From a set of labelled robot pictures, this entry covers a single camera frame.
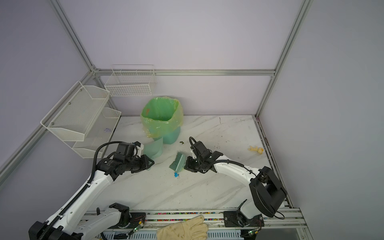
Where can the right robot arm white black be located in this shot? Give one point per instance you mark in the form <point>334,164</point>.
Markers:
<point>268,192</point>

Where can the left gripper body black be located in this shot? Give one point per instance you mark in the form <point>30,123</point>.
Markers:
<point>133,164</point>

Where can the lower white mesh shelf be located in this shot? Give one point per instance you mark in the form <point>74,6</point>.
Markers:
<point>100,133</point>

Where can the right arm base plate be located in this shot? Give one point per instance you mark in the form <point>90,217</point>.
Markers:
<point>237,219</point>

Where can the upper white mesh shelf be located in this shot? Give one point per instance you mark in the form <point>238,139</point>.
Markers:
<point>72,118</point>

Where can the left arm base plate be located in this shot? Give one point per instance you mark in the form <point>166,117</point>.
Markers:
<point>129,221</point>

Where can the green trash bin with bag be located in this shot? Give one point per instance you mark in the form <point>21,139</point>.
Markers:
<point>162,118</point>

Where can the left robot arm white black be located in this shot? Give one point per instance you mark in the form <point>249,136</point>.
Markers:
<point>80,202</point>

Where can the green hand brush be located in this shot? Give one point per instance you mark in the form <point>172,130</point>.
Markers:
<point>178,164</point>

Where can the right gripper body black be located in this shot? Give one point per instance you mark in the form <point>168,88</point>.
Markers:
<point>194,165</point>

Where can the aluminium rail front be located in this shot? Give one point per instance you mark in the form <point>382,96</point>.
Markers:
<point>292,218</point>

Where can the white wire basket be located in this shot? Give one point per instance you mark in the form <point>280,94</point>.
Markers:
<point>131,81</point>

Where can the beige work glove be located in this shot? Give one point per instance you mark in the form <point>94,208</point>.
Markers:
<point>192,229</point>

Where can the green plastic dustpan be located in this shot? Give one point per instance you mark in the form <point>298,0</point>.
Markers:
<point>154,149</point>

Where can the white mesh shelf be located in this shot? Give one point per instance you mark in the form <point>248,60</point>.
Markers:
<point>100,133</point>
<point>72,118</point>

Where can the beige small toy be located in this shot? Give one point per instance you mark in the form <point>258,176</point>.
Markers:
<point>256,149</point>

